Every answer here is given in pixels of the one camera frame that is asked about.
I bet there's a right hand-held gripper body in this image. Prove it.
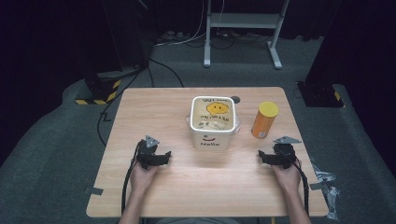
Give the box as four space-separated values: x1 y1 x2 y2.
266 135 303 170

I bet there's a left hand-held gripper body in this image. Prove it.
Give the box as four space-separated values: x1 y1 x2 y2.
135 134 166 171

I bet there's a person's left hand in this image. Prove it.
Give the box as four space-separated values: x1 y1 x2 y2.
128 161 161 194

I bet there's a person's right hand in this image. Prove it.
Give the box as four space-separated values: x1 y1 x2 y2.
270 163 302 195

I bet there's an orange can with yellow lid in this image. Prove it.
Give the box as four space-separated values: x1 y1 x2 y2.
250 101 280 140

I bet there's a grey tape strip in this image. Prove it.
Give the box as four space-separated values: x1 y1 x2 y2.
84 186 105 197
308 181 328 191

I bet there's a white smiley trash bin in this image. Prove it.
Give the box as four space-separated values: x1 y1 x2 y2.
189 95 237 153

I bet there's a clear crumpled plastic wrap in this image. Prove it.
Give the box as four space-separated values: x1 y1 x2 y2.
310 160 341 221

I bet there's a black stand with dark base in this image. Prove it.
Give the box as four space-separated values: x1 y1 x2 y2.
296 0 372 109

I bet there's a black stand with striped base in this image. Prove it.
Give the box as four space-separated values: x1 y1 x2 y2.
64 0 150 106

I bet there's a power strip with plugs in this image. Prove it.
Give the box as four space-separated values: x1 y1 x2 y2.
156 30 191 44

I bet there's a white metal stand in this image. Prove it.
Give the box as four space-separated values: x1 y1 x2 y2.
203 0 291 70

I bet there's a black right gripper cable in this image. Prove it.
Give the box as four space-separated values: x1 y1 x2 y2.
291 157 311 217

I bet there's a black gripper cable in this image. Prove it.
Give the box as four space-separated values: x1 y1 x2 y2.
120 141 145 216
291 157 311 217

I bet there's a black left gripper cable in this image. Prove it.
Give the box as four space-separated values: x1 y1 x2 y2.
120 141 145 216

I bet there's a black floor cable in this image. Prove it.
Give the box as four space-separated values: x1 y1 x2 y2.
96 58 185 147

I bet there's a white floor cable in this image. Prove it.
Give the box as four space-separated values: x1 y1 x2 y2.
153 0 207 49

